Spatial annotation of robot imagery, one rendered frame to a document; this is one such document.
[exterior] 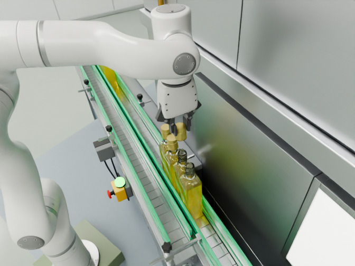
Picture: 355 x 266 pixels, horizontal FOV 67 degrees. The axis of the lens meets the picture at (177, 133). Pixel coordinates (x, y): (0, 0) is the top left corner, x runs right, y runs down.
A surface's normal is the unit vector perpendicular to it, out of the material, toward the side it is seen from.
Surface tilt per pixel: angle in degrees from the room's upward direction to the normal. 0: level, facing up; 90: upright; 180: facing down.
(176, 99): 91
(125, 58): 85
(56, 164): 0
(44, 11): 90
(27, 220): 62
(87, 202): 0
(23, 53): 88
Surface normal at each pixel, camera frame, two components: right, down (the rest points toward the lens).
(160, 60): 0.15, 0.53
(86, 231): -0.09, -0.76
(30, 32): 0.18, -0.15
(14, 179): 0.44, 0.56
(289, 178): -0.89, 0.34
